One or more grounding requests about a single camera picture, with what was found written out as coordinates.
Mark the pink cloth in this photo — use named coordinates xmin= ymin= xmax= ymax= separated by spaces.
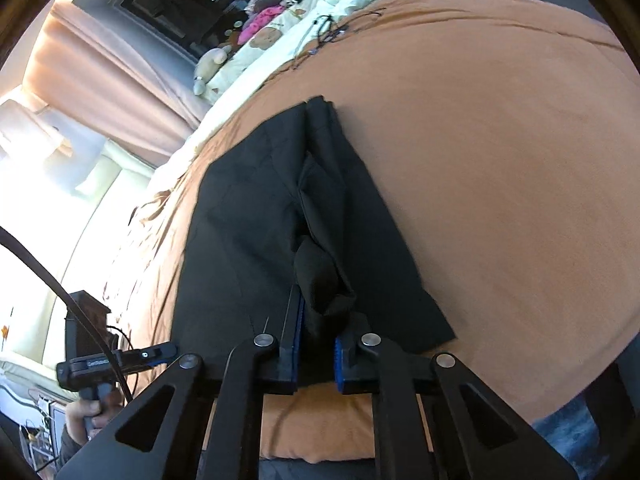
xmin=236 ymin=5 xmax=284 ymax=47

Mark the orange blanket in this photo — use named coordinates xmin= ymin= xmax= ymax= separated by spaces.
xmin=102 ymin=0 xmax=640 ymax=461

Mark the black cable tangle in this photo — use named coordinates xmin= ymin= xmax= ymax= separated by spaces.
xmin=294 ymin=6 xmax=389 ymax=62

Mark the black garment with yellow print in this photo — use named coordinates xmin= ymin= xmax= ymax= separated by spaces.
xmin=170 ymin=95 xmax=458 ymax=386

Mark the beige plush toy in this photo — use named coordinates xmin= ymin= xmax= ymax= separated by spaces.
xmin=192 ymin=44 xmax=234 ymax=99

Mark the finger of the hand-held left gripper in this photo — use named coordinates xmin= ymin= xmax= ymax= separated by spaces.
xmin=144 ymin=341 xmax=179 ymax=368

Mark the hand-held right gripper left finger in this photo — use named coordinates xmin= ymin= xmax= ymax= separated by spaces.
xmin=55 ymin=285 xmax=307 ymax=480

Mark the pink curtain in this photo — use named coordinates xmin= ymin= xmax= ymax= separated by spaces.
xmin=24 ymin=0 xmax=213 ymax=167

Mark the cream bear print quilt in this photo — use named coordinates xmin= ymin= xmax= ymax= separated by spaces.
xmin=145 ymin=0 xmax=387 ymax=196

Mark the dark box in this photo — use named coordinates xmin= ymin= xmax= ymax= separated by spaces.
xmin=64 ymin=289 xmax=112 ymax=358

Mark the white upholstered furniture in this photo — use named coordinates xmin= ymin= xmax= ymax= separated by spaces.
xmin=75 ymin=152 xmax=157 ymax=207

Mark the person's jeans leg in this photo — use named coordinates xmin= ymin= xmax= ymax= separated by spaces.
xmin=531 ymin=360 xmax=628 ymax=480

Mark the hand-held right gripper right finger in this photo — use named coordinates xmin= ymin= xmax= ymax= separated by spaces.
xmin=333 ymin=331 xmax=577 ymax=480

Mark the person's left hand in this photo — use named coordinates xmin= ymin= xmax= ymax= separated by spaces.
xmin=65 ymin=389 xmax=124 ymax=443

